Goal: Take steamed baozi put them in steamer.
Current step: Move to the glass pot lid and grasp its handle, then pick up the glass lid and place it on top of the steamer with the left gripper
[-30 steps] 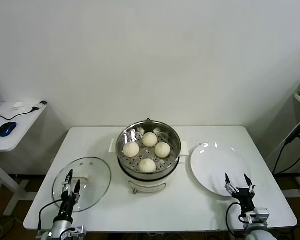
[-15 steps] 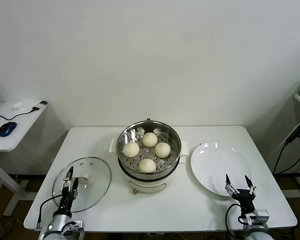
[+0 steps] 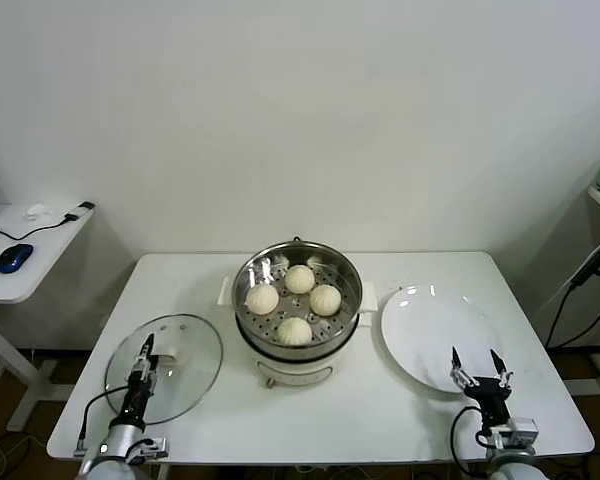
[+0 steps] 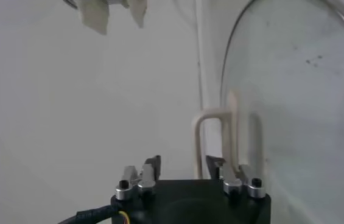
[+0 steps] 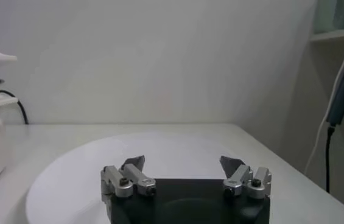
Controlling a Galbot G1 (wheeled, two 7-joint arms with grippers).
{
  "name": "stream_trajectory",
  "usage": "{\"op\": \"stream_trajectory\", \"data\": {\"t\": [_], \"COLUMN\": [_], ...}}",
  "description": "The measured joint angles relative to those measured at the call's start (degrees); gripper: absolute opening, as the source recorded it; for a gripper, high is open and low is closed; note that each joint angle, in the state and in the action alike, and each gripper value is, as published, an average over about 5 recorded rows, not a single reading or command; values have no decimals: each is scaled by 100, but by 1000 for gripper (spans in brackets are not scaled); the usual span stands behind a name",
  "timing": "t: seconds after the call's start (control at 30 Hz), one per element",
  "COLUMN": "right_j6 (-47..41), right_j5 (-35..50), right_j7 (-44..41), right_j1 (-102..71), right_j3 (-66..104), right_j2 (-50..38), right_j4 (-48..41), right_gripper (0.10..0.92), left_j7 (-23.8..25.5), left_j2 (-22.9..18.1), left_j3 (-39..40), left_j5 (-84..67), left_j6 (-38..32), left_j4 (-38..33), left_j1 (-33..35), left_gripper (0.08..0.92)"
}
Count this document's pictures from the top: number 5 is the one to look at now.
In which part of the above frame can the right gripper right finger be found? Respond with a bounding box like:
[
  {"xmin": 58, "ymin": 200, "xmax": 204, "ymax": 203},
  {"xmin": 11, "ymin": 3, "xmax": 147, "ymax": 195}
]
[{"xmin": 219, "ymin": 155, "xmax": 272, "ymax": 199}]

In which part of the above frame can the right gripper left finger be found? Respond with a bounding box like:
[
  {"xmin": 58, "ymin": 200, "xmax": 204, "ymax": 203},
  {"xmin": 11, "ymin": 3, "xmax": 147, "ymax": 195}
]
[{"xmin": 100, "ymin": 155, "xmax": 157, "ymax": 198}]

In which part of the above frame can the white round plate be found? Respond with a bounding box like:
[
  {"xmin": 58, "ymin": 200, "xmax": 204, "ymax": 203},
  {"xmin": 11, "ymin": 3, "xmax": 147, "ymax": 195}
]
[{"xmin": 25, "ymin": 130, "xmax": 272, "ymax": 224}]

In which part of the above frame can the white shelf desk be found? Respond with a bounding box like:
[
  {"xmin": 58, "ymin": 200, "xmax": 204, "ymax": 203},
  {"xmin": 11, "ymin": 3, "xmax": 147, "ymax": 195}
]
[{"xmin": 308, "ymin": 26, "xmax": 344, "ymax": 43}]

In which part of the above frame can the mint green appliance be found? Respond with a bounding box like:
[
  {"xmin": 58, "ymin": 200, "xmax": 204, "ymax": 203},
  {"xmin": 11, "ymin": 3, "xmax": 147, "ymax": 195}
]
[{"xmin": 313, "ymin": 0, "xmax": 344, "ymax": 34}]

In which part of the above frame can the white hanging cable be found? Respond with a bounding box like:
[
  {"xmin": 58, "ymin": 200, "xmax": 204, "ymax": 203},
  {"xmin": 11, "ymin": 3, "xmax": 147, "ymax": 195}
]
[{"xmin": 304, "ymin": 24, "xmax": 344, "ymax": 176}]

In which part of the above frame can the black cooker power cord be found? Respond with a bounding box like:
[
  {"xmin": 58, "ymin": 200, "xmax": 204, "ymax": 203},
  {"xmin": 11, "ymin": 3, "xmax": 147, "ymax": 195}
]
[{"xmin": 0, "ymin": 89, "xmax": 29, "ymax": 125}]

